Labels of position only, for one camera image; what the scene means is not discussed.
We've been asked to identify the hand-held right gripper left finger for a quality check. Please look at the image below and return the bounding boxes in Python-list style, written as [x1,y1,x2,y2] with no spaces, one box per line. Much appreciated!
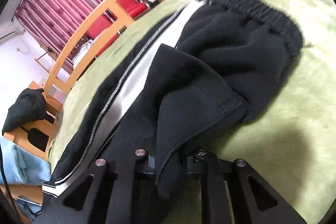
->
[33,148,158,224]

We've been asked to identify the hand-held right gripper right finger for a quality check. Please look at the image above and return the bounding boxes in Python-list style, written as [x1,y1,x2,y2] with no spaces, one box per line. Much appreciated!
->
[184,149,308,224]

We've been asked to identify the black pants with white stripe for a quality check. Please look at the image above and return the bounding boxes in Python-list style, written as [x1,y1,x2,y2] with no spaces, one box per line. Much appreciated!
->
[42,0,303,201]

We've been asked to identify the black flat paddle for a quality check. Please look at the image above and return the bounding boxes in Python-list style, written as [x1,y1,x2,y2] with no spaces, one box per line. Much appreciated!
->
[20,126,50,151]

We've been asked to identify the light blue towel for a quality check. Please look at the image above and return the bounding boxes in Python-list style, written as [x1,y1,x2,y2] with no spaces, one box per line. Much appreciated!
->
[0,136,52,185]

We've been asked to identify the green blanket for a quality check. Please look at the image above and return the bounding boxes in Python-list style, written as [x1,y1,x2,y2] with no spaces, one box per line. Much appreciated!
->
[49,0,336,224]

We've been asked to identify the wooden chair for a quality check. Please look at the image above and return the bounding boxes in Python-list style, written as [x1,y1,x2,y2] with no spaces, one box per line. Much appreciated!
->
[0,81,64,224]

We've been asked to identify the black cloth on chair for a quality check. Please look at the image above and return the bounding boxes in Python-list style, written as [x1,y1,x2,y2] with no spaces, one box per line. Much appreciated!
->
[2,88,56,136]

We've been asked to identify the white air conditioner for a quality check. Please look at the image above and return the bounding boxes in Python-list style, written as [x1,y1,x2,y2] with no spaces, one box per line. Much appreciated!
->
[0,25,27,43]

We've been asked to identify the maroon patterned curtain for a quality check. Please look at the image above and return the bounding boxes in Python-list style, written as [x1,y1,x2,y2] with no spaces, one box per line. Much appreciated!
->
[14,0,163,69]

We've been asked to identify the black cable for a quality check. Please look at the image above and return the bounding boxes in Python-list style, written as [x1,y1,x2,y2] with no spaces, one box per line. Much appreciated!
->
[0,140,21,224]

